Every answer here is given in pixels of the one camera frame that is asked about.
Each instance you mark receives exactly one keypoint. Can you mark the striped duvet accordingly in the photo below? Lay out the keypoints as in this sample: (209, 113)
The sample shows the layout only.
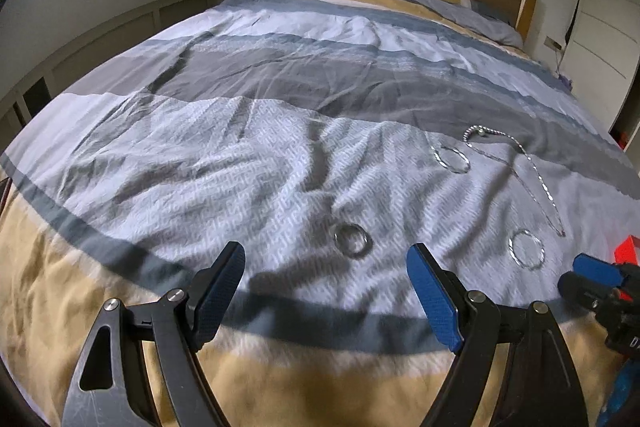
(250, 132)

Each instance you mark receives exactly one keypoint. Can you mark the person's right hand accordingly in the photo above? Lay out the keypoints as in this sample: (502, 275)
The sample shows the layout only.
(622, 392)

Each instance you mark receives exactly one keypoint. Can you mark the red cardboard box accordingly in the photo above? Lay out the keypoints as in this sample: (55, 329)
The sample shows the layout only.
(631, 251)

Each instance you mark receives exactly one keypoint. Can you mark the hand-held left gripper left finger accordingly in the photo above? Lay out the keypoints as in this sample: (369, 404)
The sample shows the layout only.
(217, 292)

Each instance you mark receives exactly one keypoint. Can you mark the low white wall cabinet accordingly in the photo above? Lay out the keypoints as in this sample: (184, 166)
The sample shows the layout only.
(125, 27)

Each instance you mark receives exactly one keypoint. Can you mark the wall socket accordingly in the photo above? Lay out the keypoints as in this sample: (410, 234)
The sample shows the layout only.
(552, 42)

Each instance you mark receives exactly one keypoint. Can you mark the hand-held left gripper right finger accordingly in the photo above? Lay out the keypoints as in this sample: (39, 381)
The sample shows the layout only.
(435, 297)

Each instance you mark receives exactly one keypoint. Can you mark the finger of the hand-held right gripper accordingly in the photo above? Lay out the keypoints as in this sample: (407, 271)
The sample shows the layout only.
(597, 268)
(580, 289)

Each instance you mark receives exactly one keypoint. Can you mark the red object in wardrobe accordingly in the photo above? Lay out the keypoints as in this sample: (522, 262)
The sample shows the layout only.
(623, 138)

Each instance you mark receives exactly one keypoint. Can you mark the purple box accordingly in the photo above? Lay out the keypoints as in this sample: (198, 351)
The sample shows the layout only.
(565, 81)

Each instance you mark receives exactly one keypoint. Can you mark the striped pillow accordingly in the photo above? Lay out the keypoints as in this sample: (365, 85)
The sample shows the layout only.
(475, 19)

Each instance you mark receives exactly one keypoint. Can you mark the white wardrobe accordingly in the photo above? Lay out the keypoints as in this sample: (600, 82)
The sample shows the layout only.
(607, 32)

